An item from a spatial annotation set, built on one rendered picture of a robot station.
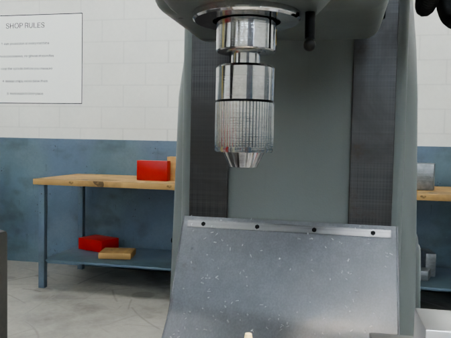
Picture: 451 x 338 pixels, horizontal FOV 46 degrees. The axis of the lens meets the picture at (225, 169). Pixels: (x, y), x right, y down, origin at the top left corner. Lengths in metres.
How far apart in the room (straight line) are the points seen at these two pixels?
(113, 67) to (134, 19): 0.48
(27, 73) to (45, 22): 0.51
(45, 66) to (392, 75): 4.79
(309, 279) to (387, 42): 0.35
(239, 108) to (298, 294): 0.42
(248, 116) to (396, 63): 0.42
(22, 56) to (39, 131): 0.73
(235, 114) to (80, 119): 4.82
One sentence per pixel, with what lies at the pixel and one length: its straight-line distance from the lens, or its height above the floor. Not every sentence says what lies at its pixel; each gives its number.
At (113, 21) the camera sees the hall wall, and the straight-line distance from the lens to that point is 5.18.
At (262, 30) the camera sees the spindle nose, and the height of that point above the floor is 1.29.
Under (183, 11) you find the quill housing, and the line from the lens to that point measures 0.44.
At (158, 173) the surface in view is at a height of 0.94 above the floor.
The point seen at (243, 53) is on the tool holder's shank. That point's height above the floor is 1.28.
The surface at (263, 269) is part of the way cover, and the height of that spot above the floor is 1.02.
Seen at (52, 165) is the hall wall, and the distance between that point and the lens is 5.34.
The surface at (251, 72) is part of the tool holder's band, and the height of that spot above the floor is 1.26.
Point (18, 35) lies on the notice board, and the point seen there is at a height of 2.18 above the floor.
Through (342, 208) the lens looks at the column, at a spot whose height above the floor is 1.11.
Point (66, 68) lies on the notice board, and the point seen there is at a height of 1.86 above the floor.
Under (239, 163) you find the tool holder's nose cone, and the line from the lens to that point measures 0.42.
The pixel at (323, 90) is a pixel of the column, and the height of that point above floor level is 1.29.
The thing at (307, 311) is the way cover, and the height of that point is 0.98.
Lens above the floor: 1.21
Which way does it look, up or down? 3 degrees down
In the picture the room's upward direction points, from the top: 1 degrees clockwise
